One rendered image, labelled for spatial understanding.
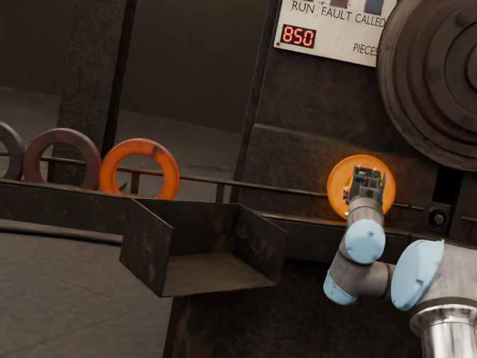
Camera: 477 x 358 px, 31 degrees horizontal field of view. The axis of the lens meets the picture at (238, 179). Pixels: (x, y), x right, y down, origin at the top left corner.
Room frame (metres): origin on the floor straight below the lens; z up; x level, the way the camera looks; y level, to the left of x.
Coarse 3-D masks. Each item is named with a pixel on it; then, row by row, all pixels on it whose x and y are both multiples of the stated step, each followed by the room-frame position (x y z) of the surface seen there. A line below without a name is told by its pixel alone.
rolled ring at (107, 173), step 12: (120, 144) 1.95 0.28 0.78; (132, 144) 1.94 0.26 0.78; (144, 144) 1.94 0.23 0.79; (156, 144) 1.95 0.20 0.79; (108, 156) 1.95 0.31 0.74; (120, 156) 1.95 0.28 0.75; (156, 156) 1.94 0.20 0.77; (168, 156) 1.94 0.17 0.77; (108, 168) 1.95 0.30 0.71; (168, 168) 1.94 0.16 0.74; (108, 180) 1.95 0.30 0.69; (168, 180) 1.94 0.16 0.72; (120, 192) 1.97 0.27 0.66; (168, 192) 1.94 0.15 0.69
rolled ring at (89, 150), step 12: (48, 132) 1.96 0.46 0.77; (60, 132) 1.96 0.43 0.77; (72, 132) 1.96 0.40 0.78; (36, 144) 1.96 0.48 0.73; (48, 144) 1.96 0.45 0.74; (72, 144) 1.96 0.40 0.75; (84, 144) 1.96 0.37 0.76; (24, 156) 1.96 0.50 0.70; (36, 156) 1.96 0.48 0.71; (84, 156) 1.96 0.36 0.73; (96, 156) 1.96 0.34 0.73; (24, 168) 1.96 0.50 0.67; (36, 168) 1.97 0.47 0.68; (96, 168) 1.96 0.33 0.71; (36, 180) 1.96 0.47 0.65; (84, 180) 1.96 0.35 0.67; (96, 180) 1.95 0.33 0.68
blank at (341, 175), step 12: (360, 156) 1.94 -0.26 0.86; (372, 156) 1.96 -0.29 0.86; (336, 168) 1.94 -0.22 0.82; (348, 168) 1.94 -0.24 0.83; (372, 168) 1.93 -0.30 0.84; (384, 168) 1.93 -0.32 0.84; (336, 180) 1.94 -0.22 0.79; (348, 180) 1.93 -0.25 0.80; (336, 192) 1.93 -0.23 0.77; (384, 192) 1.93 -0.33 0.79; (336, 204) 1.93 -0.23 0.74; (384, 204) 1.93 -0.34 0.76
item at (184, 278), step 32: (128, 224) 1.67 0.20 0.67; (160, 224) 1.56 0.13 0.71; (192, 224) 1.77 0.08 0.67; (224, 224) 1.81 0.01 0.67; (256, 224) 1.75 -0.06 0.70; (128, 256) 1.65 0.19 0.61; (160, 256) 1.54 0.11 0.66; (192, 256) 1.76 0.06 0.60; (224, 256) 1.79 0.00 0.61; (256, 256) 1.73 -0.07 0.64; (160, 288) 1.52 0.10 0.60; (192, 288) 1.57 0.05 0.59; (224, 288) 1.60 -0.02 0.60; (192, 320) 1.64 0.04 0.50; (192, 352) 1.65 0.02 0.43
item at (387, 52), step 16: (416, 0) 1.90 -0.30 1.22; (400, 16) 1.90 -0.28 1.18; (384, 32) 1.90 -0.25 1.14; (400, 32) 1.90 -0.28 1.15; (384, 48) 1.90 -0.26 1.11; (384, 64) 1.90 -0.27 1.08; (384, 80) 1.90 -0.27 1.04; (384, 96) 1.90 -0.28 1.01; (400, 112) 1.90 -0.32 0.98; (400, 128) 1.90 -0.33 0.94; (416, 128) 1.90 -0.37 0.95; (416, 144) 1.90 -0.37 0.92; (432, 144) 1.90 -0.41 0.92; (448, 160) 1.89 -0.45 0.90; (464, 160) 1.89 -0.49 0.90
